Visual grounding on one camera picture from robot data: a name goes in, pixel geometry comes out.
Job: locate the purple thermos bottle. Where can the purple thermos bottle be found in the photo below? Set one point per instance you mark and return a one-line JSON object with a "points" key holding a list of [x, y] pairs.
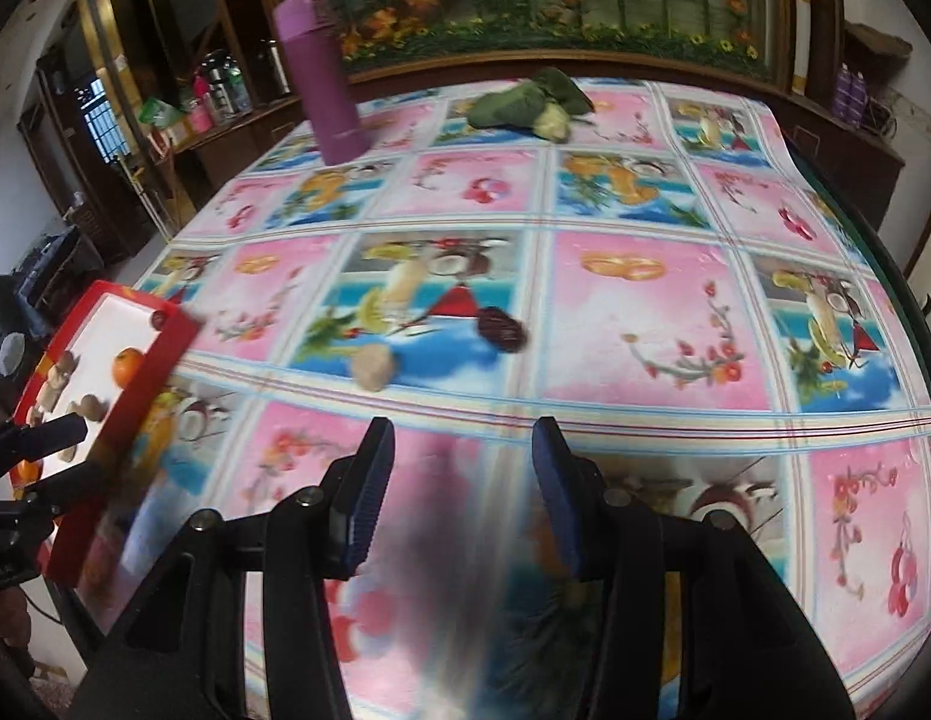
{"points": [[307, 33]]}

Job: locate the brown longan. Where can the brown longan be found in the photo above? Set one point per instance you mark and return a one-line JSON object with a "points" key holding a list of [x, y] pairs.
{"points": [[89, 407]]}

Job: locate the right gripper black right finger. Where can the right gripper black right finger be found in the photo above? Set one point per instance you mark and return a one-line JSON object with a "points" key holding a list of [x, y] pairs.
{"points": [[747, 650]]}

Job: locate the orange mandarin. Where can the orange mandarin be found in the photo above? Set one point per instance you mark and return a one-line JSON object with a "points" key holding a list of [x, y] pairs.
{"points": [[125, 366], [28, 472]]}

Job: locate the bottles on wooden shelf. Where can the bottles on wooden shelf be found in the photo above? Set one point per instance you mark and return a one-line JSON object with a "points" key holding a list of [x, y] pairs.
{"points": [[179, 107]]}

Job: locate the large banana piece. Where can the large banana piece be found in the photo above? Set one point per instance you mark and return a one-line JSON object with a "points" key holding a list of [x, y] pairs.
{"points": [[57, 377]]}

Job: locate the red box with white inside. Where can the red box with white inside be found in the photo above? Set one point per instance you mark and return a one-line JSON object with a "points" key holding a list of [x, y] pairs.
{"points": [[109, 317]]}

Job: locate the purple bottles on cabinet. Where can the purple bottles on cabinet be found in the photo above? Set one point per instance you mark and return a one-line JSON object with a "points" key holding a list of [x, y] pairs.
{"points": [[849, 97]]}

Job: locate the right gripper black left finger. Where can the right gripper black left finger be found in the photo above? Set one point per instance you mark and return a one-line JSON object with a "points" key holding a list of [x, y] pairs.
{"points": [[177, 650]]}

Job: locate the colourful fruit-print tablecloth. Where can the colourful fruit-print tablecloth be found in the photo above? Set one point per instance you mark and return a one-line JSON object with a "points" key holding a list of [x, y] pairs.
{"points": [[699, 321]]}

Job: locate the green leafy vegetable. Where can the green leafy vegetable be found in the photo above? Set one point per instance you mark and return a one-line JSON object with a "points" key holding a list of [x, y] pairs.
{"points": [[543, 106]]}

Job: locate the person's left hand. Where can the person's left hand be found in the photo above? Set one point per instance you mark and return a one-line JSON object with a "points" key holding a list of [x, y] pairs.
{"points": [[15, 623]]}

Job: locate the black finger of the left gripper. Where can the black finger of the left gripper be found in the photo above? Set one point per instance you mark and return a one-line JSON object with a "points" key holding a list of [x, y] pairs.
{"points": [[18, 443], [61, 493]]}

